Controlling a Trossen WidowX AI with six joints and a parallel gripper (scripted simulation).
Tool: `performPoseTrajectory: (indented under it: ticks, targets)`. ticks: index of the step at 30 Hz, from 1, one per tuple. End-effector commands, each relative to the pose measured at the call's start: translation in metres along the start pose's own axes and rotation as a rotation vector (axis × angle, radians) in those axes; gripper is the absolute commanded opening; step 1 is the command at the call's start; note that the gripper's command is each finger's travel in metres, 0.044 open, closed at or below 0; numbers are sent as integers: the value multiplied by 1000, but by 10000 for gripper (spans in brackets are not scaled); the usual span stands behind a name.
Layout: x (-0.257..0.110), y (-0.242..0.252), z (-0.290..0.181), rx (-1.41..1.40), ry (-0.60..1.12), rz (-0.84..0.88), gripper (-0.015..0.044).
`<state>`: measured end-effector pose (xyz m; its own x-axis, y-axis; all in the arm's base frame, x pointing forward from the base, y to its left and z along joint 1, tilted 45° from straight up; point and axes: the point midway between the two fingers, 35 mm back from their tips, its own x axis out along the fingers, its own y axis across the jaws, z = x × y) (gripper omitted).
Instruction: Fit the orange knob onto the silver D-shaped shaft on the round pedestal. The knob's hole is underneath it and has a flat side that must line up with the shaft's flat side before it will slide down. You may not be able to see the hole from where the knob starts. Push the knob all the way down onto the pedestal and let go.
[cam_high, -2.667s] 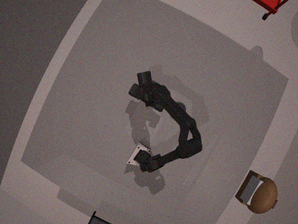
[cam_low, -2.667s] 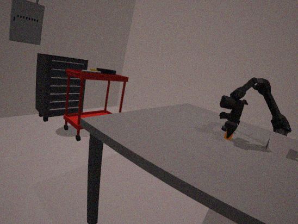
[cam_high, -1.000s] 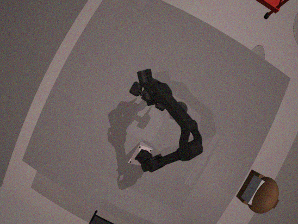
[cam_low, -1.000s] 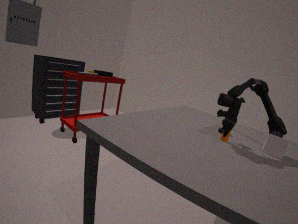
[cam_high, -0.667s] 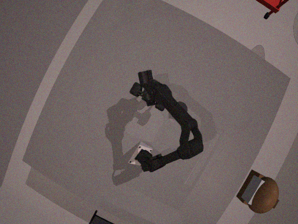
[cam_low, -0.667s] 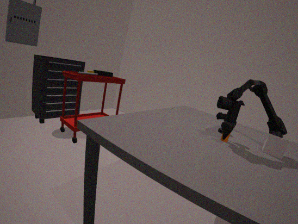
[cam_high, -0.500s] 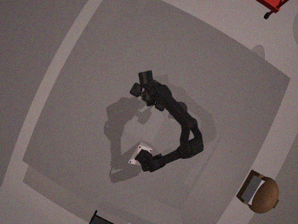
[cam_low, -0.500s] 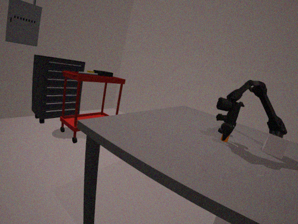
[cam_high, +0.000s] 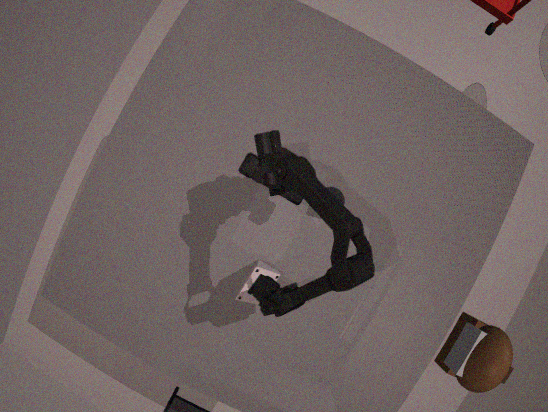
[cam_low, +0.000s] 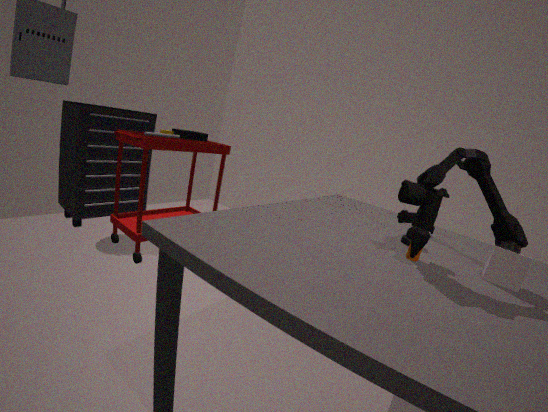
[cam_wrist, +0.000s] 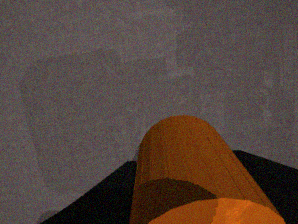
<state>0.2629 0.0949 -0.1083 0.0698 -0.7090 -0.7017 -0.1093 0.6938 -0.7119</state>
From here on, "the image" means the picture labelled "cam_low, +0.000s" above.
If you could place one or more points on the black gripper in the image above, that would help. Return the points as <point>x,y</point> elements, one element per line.
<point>419,235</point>

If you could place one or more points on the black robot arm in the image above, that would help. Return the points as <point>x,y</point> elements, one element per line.
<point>508,233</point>

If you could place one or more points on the orange knob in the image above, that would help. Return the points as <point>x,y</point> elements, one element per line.
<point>415,258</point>

